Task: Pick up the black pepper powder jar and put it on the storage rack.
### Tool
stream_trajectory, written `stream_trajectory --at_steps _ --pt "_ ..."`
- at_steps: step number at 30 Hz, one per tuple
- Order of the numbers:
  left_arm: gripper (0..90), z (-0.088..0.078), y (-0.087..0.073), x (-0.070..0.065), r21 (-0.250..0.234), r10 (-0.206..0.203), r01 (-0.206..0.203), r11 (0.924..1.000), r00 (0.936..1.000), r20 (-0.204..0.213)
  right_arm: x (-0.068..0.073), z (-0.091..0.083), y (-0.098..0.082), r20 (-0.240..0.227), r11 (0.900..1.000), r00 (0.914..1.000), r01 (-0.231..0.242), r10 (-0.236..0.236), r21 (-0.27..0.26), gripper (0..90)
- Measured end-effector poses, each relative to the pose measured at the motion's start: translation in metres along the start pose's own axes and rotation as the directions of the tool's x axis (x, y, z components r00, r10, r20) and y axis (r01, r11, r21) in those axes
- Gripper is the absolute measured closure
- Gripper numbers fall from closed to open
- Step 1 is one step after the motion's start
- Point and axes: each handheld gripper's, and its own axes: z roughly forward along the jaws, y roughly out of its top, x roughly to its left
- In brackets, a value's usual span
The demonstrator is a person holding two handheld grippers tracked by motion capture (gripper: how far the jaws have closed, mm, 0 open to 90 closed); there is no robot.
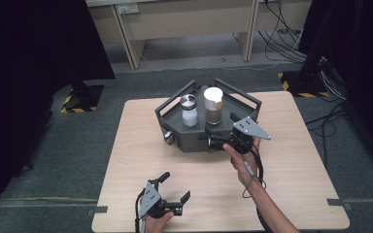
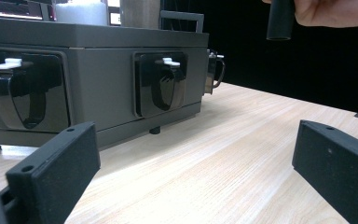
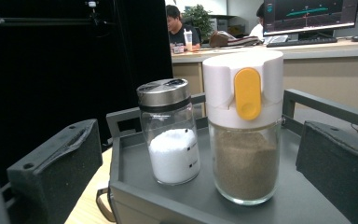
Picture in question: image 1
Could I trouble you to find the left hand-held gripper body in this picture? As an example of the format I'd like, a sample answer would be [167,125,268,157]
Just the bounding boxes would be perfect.
[138,182,176,219]

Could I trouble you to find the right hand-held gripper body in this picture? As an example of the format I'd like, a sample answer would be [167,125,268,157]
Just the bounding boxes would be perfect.
[227,116,272,155]

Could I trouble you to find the pepper jar white yellow lid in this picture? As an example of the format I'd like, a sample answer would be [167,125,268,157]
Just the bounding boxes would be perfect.
[203,86,224,126]

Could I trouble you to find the black stand base striped tape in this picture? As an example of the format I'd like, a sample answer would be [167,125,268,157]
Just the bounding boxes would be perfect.
[277,70,330,99]
[60,83,105,115]

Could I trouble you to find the black curtain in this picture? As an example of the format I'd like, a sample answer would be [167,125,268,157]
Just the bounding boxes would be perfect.
[298,0,373,178]
[0,0,117,225]

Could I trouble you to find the grey tape strip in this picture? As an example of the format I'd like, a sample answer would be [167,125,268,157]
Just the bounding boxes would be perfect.
[325,197,354,212]
[86,205,109,216]

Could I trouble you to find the person's left hand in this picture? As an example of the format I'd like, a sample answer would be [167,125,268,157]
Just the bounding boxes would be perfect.
[141,210,176,233]

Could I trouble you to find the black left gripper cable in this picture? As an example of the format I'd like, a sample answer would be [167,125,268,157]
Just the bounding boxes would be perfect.
[134,187,149,233]

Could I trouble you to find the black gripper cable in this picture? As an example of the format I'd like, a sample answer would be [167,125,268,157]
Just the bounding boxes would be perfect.
[241,142,275,233]
[134,187,149,233]

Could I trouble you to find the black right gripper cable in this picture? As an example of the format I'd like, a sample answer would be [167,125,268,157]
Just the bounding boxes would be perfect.
[241,142,275,233]

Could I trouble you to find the bundle of black floor cables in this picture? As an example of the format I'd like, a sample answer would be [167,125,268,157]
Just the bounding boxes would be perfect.
[257,0,351,169]

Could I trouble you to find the dark grey hexagonal tray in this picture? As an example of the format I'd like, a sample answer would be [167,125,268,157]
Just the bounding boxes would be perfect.
[154,77,262,153]

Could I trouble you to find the glass jar metal lid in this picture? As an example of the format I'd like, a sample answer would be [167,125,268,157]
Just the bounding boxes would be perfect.
[179,93,199,128]

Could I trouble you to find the person's right hand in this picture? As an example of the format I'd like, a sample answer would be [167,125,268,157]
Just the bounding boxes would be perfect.
[222,137,264,192]

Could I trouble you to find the beige desk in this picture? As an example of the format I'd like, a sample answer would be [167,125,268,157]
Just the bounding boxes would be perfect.
[85,0,313,71]

